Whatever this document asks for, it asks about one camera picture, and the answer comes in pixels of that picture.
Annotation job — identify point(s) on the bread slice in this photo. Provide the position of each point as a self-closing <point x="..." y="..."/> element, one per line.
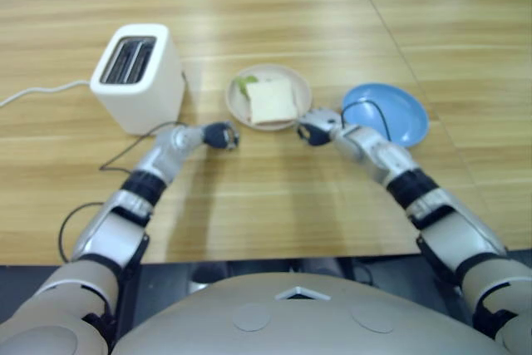
<point x="247" y="110"/>
<point x="272" y="101"/>

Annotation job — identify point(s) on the robot body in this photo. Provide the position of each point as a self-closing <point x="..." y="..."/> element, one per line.
<point x="307" y="317"/>

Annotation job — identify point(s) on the beige plate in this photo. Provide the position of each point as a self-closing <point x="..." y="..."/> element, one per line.
<point x="301" y="89"/>

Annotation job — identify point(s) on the green lettuce leaf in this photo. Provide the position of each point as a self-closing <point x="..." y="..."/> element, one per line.
<point x="246" y="82"/>

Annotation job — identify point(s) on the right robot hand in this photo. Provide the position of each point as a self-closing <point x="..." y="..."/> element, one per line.
<point x="318" y="126"/>

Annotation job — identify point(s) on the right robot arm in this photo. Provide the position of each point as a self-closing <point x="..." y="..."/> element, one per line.
<point x="432" y="205"/>

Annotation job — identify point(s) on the blue plate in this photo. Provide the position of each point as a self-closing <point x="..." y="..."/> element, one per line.
<point x="395" y="118"/>

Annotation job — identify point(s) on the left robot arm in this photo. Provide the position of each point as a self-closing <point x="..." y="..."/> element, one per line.
<point x="124" y="222"/>

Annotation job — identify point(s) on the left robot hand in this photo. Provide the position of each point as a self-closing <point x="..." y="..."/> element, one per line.
<point x="219" y="134"/>

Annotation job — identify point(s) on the cream toaster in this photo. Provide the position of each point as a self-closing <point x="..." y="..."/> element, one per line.
<point x="137" y="80"/>

